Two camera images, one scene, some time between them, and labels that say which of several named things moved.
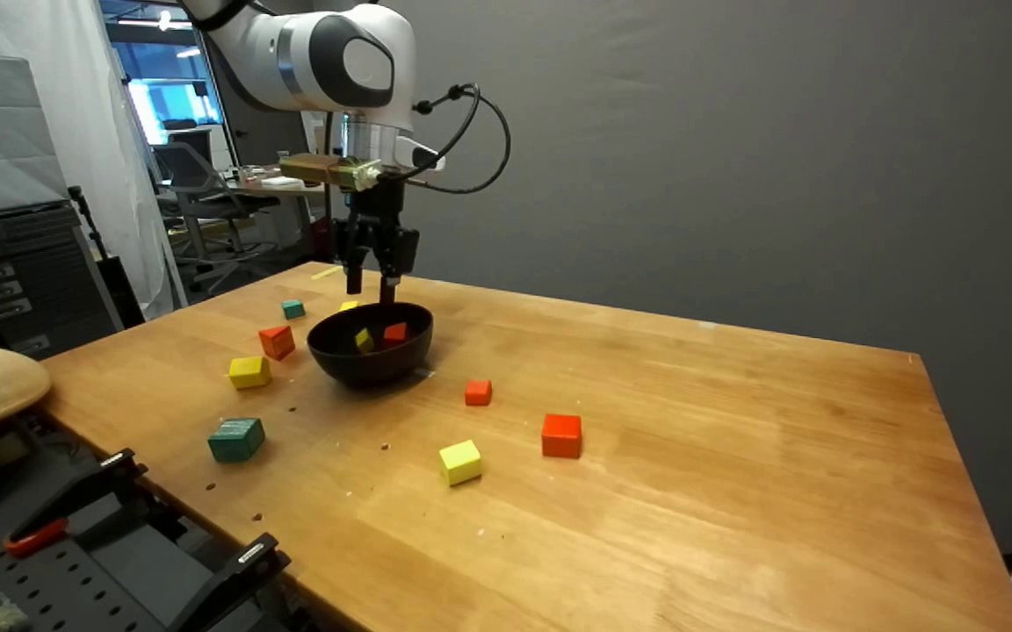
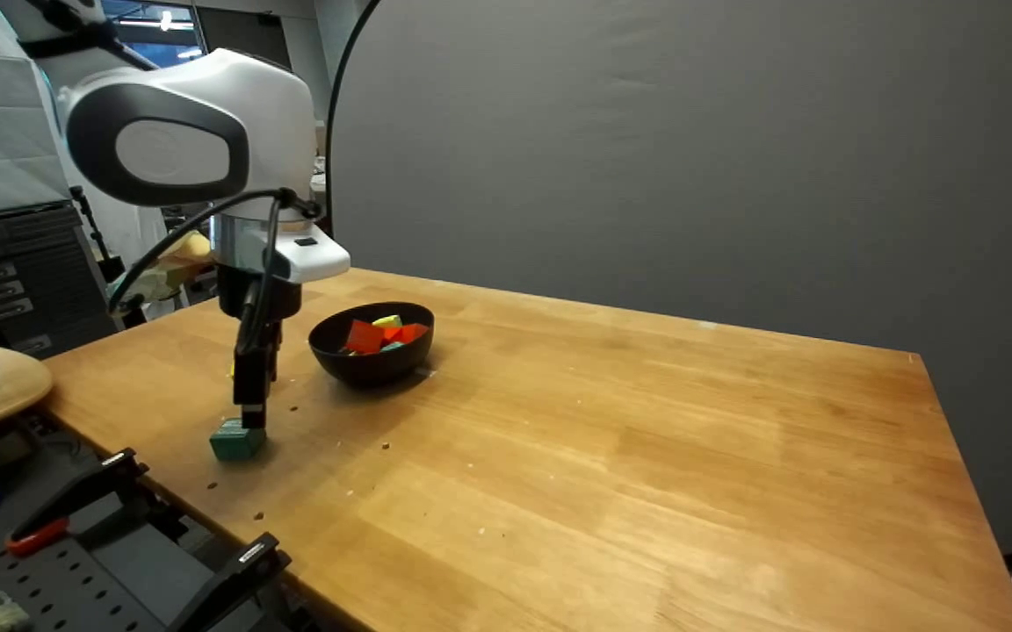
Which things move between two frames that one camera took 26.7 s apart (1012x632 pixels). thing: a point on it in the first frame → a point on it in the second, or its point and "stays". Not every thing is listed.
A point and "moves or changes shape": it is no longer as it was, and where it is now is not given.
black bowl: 373,344 stays
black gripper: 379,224 → 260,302
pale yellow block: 559,435 → 388,320
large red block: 279,341 moves or changes shape
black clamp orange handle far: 89,502 stays
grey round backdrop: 885,173 stays
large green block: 238,440 stays
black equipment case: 25,279 stays
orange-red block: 479,392 → 409,336
